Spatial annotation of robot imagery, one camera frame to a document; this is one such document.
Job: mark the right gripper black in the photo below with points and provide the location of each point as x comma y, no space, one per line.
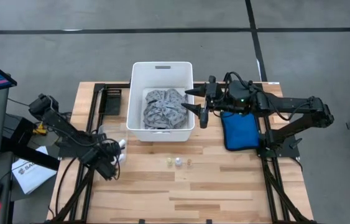
215,96

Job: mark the yellow pill vial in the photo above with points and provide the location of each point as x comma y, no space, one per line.
169,161

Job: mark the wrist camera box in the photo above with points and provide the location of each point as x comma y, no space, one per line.
240,91
106,171

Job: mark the grey patterned cloth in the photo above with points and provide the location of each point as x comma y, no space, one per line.
165,109

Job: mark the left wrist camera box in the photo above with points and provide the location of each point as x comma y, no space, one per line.
106,171

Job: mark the black slotted tray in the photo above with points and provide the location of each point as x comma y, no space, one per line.
113,101

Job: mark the white perforated plastic basket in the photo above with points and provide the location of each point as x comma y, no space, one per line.
162,77

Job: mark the clear pill vial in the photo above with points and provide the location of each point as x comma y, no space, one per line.
178,161

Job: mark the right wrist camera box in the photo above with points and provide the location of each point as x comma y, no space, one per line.
240,91

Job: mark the white pill bottle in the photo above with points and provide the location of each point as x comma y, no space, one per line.
118,159
122,143

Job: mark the black left table frame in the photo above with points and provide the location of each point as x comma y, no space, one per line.
98,102

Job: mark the white printed booklet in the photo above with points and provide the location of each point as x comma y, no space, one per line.
31,174

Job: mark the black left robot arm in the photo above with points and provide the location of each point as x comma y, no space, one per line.
62,124

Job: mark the blue fabric pouch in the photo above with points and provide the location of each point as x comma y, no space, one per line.
240,132

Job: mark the black desk bracket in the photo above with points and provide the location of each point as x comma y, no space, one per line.
28,149

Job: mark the clear plastic container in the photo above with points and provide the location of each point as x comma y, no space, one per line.
109,132

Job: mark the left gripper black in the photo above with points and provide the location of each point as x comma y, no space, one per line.
110,151

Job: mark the yellow vial with orange pills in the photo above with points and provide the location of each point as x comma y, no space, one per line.
189,162

